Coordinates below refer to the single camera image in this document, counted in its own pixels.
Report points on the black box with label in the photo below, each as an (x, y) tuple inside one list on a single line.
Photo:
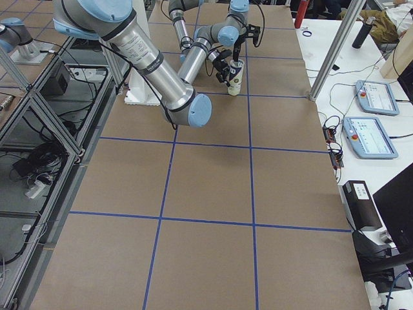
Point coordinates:
[(361, 206)]

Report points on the black computer monitor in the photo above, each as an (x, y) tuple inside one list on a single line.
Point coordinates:
[(380, 264)]

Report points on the brown paper table cover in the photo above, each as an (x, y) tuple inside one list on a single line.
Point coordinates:
[(243, 213)]

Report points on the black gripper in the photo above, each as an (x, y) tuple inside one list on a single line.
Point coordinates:
[(238, 44), (221, 65)]

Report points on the white tennis ball can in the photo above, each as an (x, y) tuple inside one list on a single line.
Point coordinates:
[(235, 77)]

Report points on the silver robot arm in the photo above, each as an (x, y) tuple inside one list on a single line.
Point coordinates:
[(184, 22), (115, 22)]

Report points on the far blue teach pendant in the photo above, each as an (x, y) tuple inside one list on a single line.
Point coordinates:
[(376, 98)]

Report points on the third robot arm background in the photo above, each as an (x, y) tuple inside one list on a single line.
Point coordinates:
[(16, 39)]

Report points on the wooden board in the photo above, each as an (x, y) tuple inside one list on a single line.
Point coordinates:
[(400, 58)]

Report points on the blue teach pendant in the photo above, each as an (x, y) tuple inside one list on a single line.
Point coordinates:
[(376, 98), (368, 139)]

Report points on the black thermos bottle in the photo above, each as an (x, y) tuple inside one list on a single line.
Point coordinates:
[(363, 33)]

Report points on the red cylinder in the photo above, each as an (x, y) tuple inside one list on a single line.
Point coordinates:
[(300, 14)]

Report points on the aluminium frame post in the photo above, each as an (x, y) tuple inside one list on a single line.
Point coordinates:
[(343, 31)]

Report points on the near blue teach pendant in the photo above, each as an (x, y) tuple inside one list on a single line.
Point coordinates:
[(368, 139)]

